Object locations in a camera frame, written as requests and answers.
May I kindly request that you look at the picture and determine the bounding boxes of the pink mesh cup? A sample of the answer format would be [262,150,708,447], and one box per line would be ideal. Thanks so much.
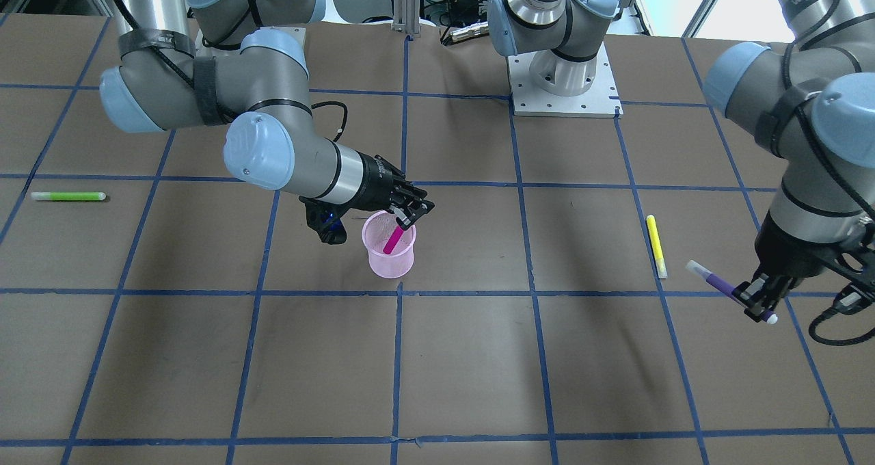
[361,211,418,279]

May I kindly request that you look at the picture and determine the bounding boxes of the pink pen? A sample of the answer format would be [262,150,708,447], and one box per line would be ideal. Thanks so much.
[382,226,405,255]

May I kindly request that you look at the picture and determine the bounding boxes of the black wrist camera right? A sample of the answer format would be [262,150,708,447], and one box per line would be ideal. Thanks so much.
[298,196,350,245]

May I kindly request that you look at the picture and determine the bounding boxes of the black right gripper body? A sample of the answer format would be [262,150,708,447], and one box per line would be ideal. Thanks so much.
[359,155,428,213]

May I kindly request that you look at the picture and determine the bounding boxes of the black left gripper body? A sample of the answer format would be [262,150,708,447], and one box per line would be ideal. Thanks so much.
[753,213,873,291]

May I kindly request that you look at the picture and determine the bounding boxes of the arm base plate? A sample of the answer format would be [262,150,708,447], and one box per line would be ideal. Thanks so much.
[507,44,624,118]
[196,26,307,59]

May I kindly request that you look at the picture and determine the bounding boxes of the black power adapter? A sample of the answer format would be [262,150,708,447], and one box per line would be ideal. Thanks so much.
[449,0,479,16]

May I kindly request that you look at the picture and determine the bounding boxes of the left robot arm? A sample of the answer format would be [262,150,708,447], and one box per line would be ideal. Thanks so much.
[487,0,873,323]

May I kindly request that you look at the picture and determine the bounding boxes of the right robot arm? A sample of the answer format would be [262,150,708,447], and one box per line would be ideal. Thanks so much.
[99,0,434,243]

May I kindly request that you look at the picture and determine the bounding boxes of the yellow pen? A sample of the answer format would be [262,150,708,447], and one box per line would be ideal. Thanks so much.
[645,215,669,279]

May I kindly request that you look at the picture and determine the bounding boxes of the purple pen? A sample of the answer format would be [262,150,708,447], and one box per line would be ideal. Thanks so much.
[685,260,749,318]

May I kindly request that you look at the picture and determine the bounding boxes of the green pen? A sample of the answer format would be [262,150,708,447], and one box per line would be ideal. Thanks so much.
[30,191,107,201]

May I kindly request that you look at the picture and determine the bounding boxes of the aluminium frame post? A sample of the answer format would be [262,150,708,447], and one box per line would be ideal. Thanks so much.
[391,0,421,38]

